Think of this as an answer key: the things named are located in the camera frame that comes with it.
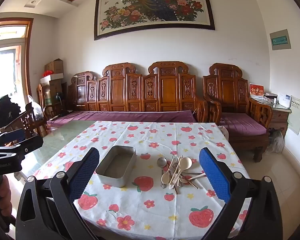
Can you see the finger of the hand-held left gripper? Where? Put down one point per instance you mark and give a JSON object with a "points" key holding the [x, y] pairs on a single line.
{"points": [[32, 142], [12, 135]]}

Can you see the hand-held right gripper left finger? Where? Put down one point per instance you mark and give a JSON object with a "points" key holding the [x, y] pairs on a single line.
{"points": [[86, 172]]}

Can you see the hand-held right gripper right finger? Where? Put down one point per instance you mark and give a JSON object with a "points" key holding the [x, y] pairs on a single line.
{"points": [[215, 175]]}

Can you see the rectangular metal tray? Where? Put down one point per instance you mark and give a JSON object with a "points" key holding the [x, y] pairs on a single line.
{"points": [[115, 166]]}

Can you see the large cream plastic spoon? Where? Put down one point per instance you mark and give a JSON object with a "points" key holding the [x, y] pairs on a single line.
{"points": [[186, 163]]}

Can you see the person's left hand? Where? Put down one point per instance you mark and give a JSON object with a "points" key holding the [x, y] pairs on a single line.
{"points": [[2, 192]]}

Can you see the wooden dining chair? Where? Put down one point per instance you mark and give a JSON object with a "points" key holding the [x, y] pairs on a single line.
{"points": [[27, 122]]}

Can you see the clear plastic bag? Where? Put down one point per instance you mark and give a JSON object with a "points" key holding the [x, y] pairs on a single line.
{"points": [[36, 107]]}

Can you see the purple armchair cushion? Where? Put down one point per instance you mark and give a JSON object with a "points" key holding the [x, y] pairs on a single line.
{"points": [[242, 125]]}

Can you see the white flat box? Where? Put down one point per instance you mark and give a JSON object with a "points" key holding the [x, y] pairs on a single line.
{"points": [[52, 78]]}

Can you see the purple sofa cushion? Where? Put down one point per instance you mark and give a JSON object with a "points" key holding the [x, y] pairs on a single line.
{"points": [[127, 116]]}

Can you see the grey plastic bag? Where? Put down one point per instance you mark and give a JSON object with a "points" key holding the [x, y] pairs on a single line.
{"points": [[276, 141]]}

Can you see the red artificial flowers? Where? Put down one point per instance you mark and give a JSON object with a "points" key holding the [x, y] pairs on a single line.
{"points": [[47, 73]]}

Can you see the strawberry print tablecloth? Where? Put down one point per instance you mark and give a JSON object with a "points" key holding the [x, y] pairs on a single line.
{"points": [[150, 205]]}

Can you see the brown cardboard box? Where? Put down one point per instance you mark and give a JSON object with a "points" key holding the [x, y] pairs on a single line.
{"points": [[54, 66]]}

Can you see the wooden side table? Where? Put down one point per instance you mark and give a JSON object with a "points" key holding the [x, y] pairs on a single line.
{"points": [[278, 117]]}

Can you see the carved wooden armchair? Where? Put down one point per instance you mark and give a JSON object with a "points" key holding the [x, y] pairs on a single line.
{"points": [[227, 90]]}

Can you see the red gift box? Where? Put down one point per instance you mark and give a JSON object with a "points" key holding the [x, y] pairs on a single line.
{"points": [[256, 91]]}

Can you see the carved wooden sofa bench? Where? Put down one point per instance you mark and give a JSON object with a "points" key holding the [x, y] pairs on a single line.
{"points": [[165, 90]]}

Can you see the white paper box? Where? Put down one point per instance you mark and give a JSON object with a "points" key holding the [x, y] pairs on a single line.
{"points": [[284, 101]]}

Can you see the ceiling vent light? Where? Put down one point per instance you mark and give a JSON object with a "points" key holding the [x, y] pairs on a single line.
{"points": [[32, 3]]}

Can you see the grey electrical panel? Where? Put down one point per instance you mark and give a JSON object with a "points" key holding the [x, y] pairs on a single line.
{"points": [[280, 40]]}

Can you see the framed peacock painting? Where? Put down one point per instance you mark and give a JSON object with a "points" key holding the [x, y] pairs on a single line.
{"points": [[152, 7]]}

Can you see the wooden door frame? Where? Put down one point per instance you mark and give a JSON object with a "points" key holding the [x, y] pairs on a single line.
{"points": [[28, 55]]}

